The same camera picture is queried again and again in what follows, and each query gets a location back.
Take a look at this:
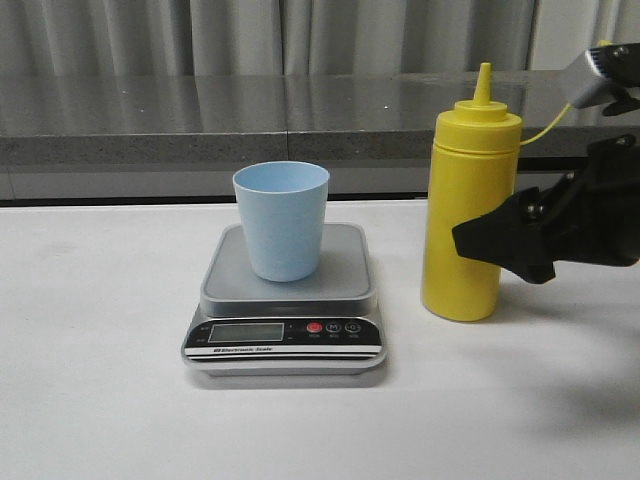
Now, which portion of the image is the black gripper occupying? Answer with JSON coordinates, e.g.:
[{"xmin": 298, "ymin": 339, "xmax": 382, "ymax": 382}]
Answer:
[{"xmin": 452, "ymin": 43, "xmax": 639, "ymax": 284}]

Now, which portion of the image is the yellow squeeze bottle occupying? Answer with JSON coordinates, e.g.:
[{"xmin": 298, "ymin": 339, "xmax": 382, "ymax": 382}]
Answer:
[{"xmin": 420, "ymin": 39, "xmax": 614, "ymax": 323}]

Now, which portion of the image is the light blue plastic cup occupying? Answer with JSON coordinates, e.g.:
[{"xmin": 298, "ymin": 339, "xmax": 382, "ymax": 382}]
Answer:
[{"xmin": 232, "ymin": 161, "xmax": 330, "ymax": 282}]

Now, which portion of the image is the grey electronic kitchen scale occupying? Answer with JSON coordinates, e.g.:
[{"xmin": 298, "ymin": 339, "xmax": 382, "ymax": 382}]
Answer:
[{"xmin": 181, "ymin": 223, "xmax": 388, "ymax": 382}]

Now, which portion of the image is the grey stone counter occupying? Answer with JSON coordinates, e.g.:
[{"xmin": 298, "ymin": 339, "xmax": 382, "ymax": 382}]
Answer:
[{"xmin": 0, "ymin": 69, "xmax": 640, "ymax": 201}]

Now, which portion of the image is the grey curtain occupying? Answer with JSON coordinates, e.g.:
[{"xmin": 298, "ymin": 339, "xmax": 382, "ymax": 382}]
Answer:
[{"xmin": 1, "ymin": 1, "xmax": 639, "ymax": 76}]

